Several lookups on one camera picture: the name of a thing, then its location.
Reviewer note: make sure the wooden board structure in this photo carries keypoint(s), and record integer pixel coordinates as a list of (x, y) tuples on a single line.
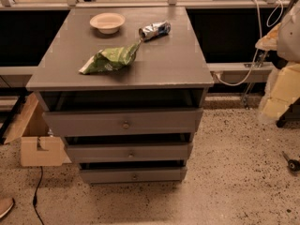
[(38, 146)]

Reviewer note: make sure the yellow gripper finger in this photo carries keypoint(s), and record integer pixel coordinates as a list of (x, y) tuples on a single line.
[(281, 91), (269, 42)]

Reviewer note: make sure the white paper bowl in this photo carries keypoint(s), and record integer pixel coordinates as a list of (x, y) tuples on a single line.
[(107, 23)]

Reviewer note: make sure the green chip bag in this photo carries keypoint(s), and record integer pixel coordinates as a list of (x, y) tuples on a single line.
[(111, 59)]

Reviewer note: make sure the shoe tip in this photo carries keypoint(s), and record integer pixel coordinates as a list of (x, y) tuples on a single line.
[(5, 206)]

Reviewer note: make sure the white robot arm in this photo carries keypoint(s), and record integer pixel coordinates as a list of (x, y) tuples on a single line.
[(289, 38)]

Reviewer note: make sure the crushed silver blue can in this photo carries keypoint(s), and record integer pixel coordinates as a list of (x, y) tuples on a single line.
[(154, 30)]

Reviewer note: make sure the grey top drawer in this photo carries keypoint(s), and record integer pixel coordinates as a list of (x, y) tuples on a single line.
[(123, 122)]

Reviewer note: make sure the black caster wheel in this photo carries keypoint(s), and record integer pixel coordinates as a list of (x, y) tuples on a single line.
[(293, 165)]

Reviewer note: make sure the grey middle drawer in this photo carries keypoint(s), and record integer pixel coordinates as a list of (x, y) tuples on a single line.
[(126, 152)]

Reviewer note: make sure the grey drawer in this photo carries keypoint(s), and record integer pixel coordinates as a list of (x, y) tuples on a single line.
[(103, 176), (126, 152), (123, 122)]

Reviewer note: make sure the slanted metal pole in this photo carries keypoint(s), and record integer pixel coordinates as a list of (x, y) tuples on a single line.
[(258, 71)]

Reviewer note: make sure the grey bottom drawer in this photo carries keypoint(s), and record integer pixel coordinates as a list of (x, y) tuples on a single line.
[(103, 176)]

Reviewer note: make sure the grey metal rail frame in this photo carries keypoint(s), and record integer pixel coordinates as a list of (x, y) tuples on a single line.
[(240, 71)]

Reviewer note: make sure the grey drawer cabinet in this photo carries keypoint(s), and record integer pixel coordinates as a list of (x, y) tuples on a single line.
[(128, 99)]

